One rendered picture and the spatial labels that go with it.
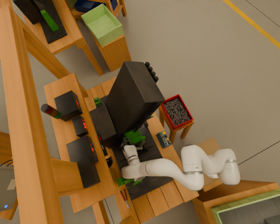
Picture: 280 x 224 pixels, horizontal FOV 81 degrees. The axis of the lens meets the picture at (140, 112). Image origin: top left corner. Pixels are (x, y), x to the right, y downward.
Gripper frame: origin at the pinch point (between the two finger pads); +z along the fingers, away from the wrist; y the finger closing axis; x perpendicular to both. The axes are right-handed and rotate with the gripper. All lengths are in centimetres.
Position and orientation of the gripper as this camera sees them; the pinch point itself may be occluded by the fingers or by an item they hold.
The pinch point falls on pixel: (126, 142)
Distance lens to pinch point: 134.7
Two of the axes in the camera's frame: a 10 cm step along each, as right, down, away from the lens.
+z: -3.6, -7.0, 6.1
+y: -8.0, -1.1, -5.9
